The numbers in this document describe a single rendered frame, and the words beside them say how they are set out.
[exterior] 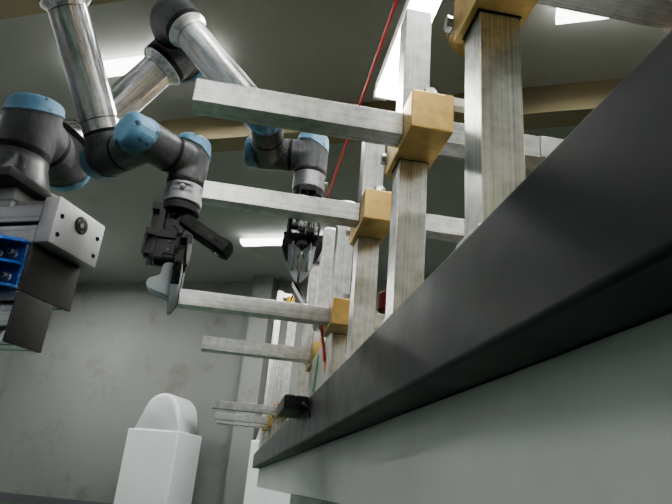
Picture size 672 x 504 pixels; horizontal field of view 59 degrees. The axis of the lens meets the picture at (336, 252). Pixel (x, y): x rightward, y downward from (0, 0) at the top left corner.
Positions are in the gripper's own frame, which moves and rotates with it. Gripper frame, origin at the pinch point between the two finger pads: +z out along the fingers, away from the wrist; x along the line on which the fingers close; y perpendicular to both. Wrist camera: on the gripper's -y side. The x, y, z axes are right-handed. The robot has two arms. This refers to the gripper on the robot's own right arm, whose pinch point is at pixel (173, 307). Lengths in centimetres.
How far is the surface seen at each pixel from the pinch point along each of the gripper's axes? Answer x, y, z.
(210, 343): -23.6, -6.2, 0.9
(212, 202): 25.2, -6.1, -10.4
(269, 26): -209, 0, -253
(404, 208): 48, -30, -3
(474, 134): 71, -30, 2
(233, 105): 51, -9, -10
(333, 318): 4.8, -29.0, -0.3
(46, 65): -294, 165, -253
